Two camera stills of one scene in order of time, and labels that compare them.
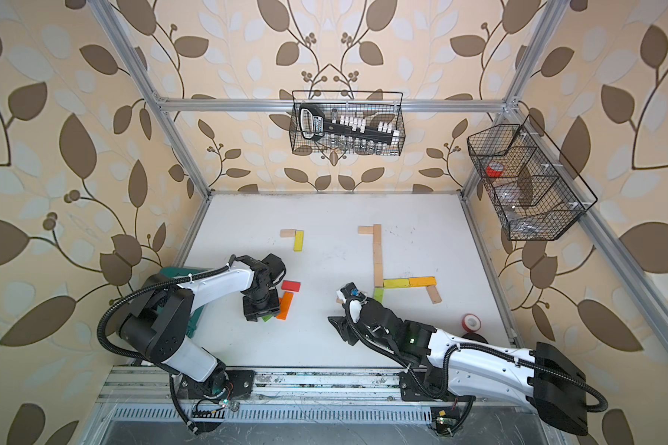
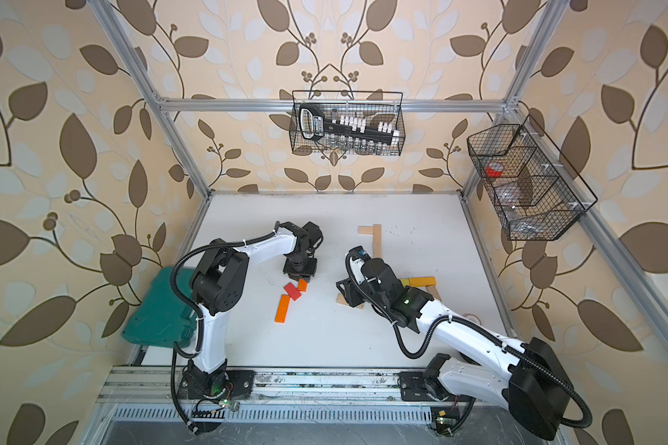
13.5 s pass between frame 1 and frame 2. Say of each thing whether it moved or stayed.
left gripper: moved
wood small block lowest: stayed
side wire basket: stayed
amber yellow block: stayed
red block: moved
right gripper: moved
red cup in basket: stayed
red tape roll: stayed
